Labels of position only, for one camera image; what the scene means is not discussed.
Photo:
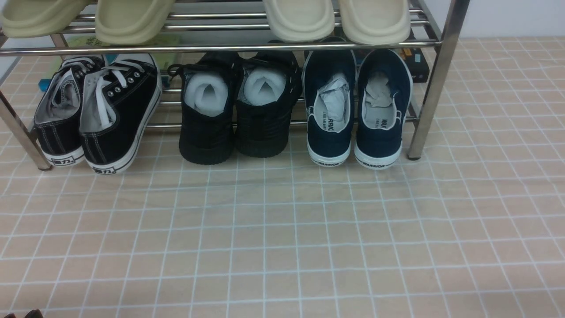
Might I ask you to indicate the black canvas sneaker outer left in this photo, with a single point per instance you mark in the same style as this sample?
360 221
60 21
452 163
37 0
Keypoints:
56 119

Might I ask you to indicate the cream slipper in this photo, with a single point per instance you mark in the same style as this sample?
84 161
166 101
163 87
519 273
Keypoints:
375 22
300 20

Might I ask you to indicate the black knit sneaker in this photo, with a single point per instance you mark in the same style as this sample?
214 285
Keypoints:
208 89
270 87

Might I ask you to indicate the cream slipper far right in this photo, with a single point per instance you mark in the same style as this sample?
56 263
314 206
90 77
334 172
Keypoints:
375 22

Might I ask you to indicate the olive green slipper far left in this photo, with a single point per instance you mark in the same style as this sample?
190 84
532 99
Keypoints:
36 18

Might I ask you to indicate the dark book behind rack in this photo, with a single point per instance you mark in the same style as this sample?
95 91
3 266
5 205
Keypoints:
416 63

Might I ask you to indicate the navy slip-on shoe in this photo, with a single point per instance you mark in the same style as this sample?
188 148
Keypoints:
328 81
384 87

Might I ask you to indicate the silver metal shoe rack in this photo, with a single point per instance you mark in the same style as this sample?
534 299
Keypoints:
444 41

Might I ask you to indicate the olive green slipper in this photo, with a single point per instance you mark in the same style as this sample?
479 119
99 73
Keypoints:
130 22
36 18

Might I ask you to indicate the black knit sneaker left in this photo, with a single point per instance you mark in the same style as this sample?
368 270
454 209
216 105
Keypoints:
208 89

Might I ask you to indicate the dark object bottom left corner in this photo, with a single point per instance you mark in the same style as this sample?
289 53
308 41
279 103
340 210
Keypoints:
36 313

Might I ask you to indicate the black knit sneaker right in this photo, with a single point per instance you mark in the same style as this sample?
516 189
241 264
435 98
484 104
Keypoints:
270 87

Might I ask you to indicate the black canvas sneaker white laces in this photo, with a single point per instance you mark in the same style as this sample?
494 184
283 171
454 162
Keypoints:
118 102

